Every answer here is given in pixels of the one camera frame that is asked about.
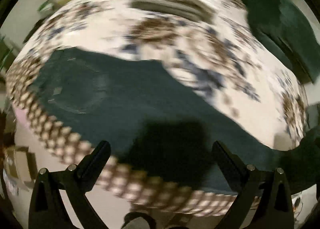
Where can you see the dark green folded clothes pile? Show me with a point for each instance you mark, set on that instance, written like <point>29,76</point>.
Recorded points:
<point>285,32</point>

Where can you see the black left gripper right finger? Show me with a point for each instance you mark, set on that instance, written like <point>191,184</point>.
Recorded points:
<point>275,208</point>

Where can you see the cardboard box on floor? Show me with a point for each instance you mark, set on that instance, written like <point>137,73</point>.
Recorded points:
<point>20,165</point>

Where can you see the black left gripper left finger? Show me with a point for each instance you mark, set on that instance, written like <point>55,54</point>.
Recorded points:
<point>47,209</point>

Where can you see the floral cream bed blanket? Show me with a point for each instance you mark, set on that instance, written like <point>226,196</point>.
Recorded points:
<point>221,62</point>

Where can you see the dark blue denim pants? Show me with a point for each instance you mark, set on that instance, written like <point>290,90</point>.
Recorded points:
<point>157,125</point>

